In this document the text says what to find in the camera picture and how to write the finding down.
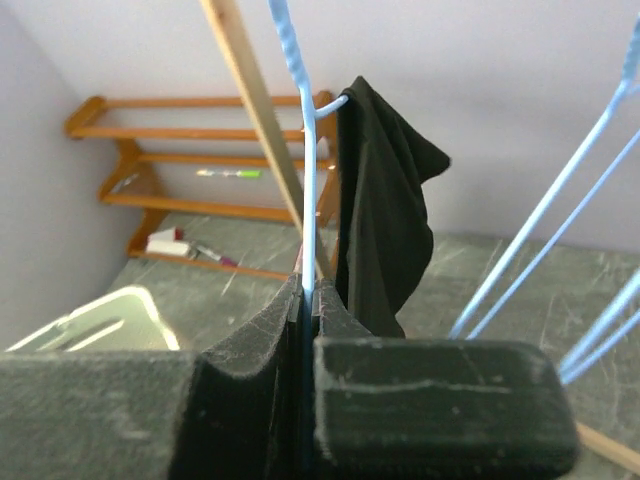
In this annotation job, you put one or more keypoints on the empty blue wire hanger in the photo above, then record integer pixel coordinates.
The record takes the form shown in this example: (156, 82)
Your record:
(600, 338)

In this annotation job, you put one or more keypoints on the black t shirt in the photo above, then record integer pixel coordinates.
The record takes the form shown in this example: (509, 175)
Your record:
(385, 241)

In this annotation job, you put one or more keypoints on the pink white pen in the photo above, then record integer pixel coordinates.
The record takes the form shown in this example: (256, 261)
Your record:
(216, 257)

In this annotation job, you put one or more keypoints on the brown wooden shoe rack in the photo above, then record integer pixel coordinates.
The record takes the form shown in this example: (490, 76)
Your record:
(162, 142)

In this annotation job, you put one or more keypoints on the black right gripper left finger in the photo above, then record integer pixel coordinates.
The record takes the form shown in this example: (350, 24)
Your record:
(225, 412)

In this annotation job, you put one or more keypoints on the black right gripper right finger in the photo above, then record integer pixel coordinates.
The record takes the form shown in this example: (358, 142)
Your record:
(391, 408)

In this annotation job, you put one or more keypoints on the wooden clothes rack frame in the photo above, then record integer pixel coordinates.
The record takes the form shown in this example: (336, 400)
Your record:
(228, 27)

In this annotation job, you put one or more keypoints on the blue hanger of black shirt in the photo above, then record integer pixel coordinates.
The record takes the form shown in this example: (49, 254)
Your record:
(310, 268)

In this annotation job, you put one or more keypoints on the white red box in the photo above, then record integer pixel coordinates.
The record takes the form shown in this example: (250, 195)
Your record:
(168, 242)

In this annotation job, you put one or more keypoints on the cream plastic laundry basket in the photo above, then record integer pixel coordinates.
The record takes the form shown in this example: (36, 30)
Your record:
(125, 319)

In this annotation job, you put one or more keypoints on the green white pen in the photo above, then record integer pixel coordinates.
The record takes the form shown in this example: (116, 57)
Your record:
(246, 174)

